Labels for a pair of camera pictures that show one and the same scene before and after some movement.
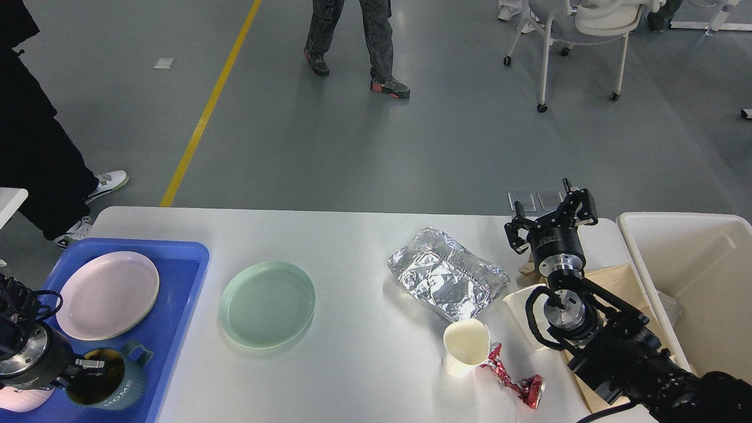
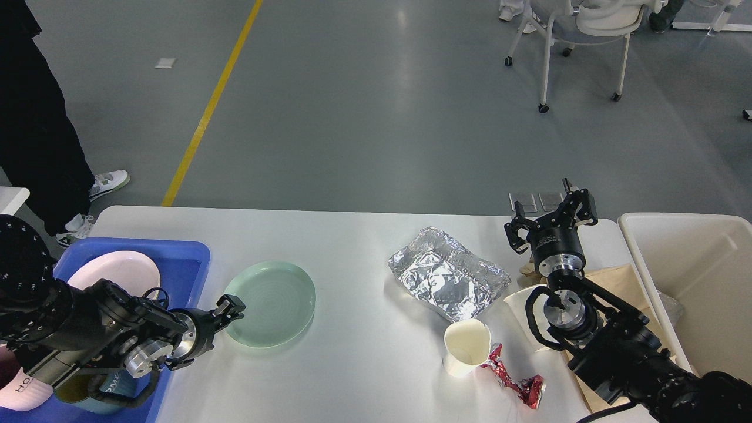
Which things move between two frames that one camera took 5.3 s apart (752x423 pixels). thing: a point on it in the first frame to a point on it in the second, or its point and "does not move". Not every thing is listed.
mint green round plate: [266, 304] does not move
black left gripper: [46, 360] to [198, 338]
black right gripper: [558, 248] does not move
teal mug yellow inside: [123, 383] does not move
